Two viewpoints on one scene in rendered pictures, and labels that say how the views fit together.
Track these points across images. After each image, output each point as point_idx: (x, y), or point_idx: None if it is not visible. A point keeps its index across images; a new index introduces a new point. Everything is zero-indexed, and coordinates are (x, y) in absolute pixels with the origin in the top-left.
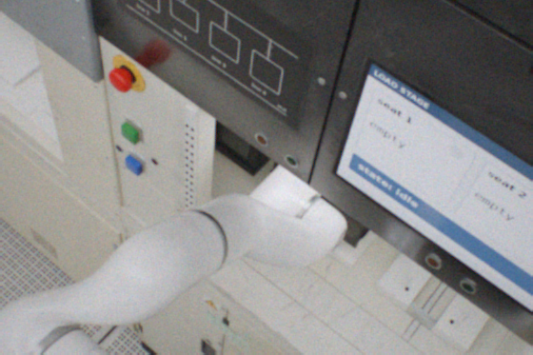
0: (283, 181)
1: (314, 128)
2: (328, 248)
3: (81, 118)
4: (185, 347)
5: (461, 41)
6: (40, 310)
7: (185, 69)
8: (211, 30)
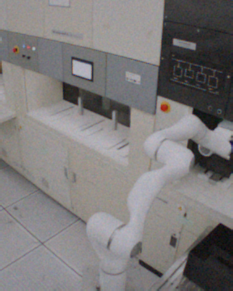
0: None
1: (226, 94)
2: (228, 149)
3: (141, 137)
4: (161, 247)
5: None
6: (163, 130)
7: (187, 94)
8: (196, 75)
